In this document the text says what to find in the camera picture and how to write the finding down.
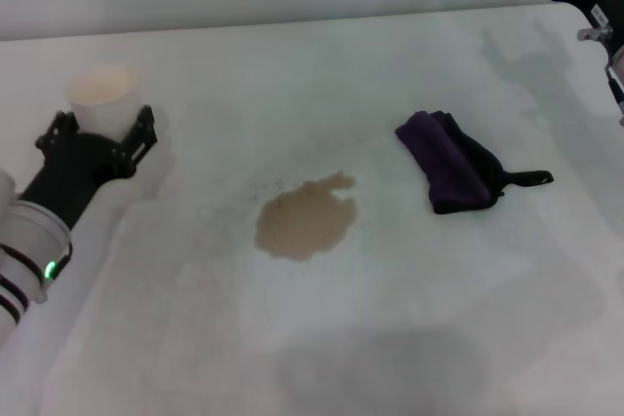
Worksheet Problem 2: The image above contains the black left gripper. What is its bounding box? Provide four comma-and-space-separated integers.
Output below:
19, 104, 160, 233

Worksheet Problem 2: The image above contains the white paper cup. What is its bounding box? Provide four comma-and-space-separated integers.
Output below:
65, 63, 143, 141

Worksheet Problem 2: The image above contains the purple rag with black edge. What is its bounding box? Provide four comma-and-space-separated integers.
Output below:
394, 110, 555, 215

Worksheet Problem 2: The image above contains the brown water stain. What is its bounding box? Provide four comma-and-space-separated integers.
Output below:
253, 170, 360, 263

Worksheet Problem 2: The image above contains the grey cable with silver connector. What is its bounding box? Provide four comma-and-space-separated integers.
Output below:
576, 24, 624, 126

